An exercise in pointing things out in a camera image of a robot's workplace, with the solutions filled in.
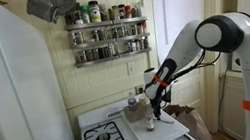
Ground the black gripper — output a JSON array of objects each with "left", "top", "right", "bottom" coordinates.
[{"left": 148, "top": 87, "right": 176, "bottom": 122}]

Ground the silver metal fork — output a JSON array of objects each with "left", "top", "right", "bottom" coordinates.
[{"left": 155, "top": 115, "right": 176, "bottom": 128}]

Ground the paper coffee cup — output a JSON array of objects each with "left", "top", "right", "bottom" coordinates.
[{"left": 138, "top": 95, "right": 152, "bottom": 110}]

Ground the white label spice bottle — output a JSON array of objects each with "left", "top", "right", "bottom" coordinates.
[{"left": 144, "top": 112, "right": 156, "bottom": 132}]

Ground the white cutting board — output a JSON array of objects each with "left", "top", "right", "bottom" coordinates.
[{"left": 120, "top": 102, "right": 192, "bottom": 140}]

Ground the brown paper bag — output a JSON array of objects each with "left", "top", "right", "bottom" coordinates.
[{"left": 162, "top": 97, "right": 216, "bottom": 140}]

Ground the cream panel door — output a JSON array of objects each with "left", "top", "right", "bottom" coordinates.
[{"left": 140, "top": 0, "right": 244, "bottom": 140}]

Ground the white gas stove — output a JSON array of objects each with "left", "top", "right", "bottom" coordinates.
[{"left": 74, "top": 88, "right": 201, "bottom": 140}]

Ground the small glass spice jar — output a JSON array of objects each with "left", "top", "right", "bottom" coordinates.
[
  {"left": 117, "top": 24, "right": 128, "bottom": 38},
  {"left": 76, "top": 30, "right": 85, "bottom": 45},
  {"left": 130, "top": 6, "right": 140, "bottom": 18},
  {"left": 117, "top": 3, "right": 128, "bottom": 20},
  {"left": 136, "top": 22, "right": 145, "bottom": 35},
  {"left": 90, "top": 47, "right": 101, "bottom": 61},
  {"left": 111, "top": 4, "right": 121, "bottom": 21},
  {"left": 84, "top": 48, "right": 94, "bottom": 62},
  {"left": 111, "top": 26, "right": 120, "bottom": 39},
  {"left": 107, "top": 43, "right": 117, "bottom": 57},
  {"left": 99, "top": 3, "right": 110, "bottom": 22},
  {"left": 70, "top": 31, "right": 78, "bottom": 46},
  {"left": 78, "top": 49, "right": 87, "bottom": 63},
  {"left": 97, "top": 28, "right": 108, "bottom": 41},
  {"left": 141, "top": 37, "right": 150, "bottom": 50},
  {"left": 136, "top": 1, "right": 145, "bottom": 17}
]

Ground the white window blind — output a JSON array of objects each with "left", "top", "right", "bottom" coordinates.
[{"left": 148, "top": 0, "right": 215, "bottom": 67}]

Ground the red spice jar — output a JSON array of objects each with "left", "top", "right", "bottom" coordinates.
[{"left": 124, "top": 4, "right": 133, "bottom": 19}]

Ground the large yellow label spice jar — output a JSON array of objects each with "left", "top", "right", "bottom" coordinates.
[{"left": 87, "top": 0, "right": 103, "bottom": 24}]

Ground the green lid spice jar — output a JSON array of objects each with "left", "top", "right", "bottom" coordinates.
[{"left": 78, "top": 4, "right": 91, "bottom": 25}]

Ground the dark tall bottle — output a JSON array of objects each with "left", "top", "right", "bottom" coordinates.
[{"left": 72, "top": 2, "right": 84, "bottom": 25}]

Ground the hanging steel pot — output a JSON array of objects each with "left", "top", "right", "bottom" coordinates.
[{"left": 51, "top": 0, "right": 81, "bottom": 18}]

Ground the white refrigerator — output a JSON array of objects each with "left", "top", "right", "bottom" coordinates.
[{"left": 0, "top": 0, "right": 76, "bottom": 140}]

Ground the dark wall outlet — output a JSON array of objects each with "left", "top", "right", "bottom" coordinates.
[{"left": 135, "top": 84, "right": 146, "bottom": 96}]

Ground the cream light switch plate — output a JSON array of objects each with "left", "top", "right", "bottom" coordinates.
[{"left": 126, "top": 61, "right": 137, "bottom": 76}]

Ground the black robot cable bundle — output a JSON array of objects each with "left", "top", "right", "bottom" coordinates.
[{"left": 162, "top": 47, "right": 225, "bottom": 83}]

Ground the metal wall spice rack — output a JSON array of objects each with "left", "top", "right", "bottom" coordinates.
[{"left": 64, "top": 12, "right": 155, "bottom": 70}]

